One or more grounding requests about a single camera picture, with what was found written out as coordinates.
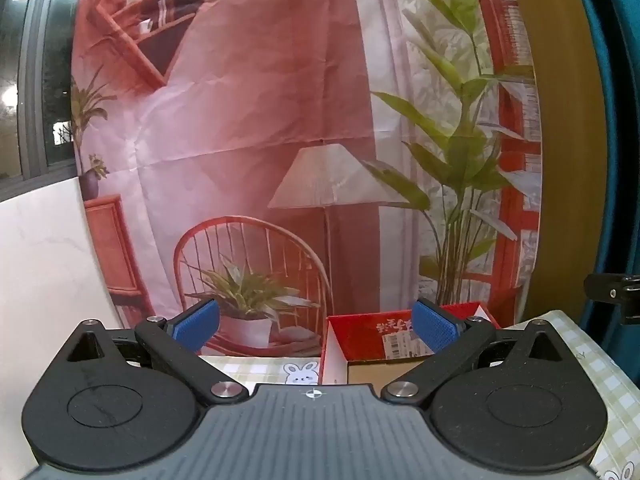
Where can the checked bunny tablecloth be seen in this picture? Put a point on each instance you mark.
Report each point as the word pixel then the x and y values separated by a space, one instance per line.
pixel 617 390

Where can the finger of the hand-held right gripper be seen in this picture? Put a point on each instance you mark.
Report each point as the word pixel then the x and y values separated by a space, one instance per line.
pixel 612 291

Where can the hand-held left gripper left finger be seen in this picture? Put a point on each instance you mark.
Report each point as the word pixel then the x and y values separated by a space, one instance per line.
pixel 196 324

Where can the printed wall cloth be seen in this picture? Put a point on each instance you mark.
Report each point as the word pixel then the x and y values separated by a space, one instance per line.
pixel 310 110

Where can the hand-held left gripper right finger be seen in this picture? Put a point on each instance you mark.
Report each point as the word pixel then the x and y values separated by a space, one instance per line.
pixel 434 326

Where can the red cardboard box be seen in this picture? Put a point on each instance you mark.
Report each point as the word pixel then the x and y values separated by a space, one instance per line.
pixel 360 337

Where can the teal curtain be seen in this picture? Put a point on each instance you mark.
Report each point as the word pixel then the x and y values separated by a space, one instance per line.
pixel 620 110

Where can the dark window frame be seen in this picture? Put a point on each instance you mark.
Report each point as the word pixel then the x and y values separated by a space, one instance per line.
pixel 35 70

